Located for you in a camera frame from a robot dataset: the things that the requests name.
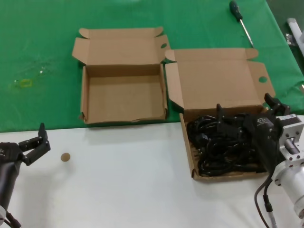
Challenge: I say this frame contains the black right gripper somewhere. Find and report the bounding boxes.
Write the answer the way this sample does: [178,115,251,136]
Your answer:
[216,93,291,173]

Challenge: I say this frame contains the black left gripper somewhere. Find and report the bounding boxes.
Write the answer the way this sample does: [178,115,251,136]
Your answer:
[0,123,51,210]

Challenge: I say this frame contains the open brown cardboard box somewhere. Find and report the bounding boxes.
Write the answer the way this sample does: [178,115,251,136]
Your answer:
[163,48,276,183]
[72,26,171,124]

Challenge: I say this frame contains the white aluminium profile bar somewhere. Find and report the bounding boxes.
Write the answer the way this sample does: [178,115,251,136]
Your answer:
[286,18,304,56]

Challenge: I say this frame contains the green table mat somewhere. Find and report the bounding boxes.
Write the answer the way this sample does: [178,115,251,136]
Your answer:
[0,0,304,133]

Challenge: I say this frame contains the grey right arm cable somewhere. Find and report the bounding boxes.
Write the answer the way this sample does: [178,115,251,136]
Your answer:
[254,175,274,228]

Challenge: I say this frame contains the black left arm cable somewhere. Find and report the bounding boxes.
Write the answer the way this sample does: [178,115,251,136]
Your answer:
[4,210,22,228]

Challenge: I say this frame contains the green handled screwdriver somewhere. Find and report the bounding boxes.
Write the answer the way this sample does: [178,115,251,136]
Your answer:
[229,0,254,46]

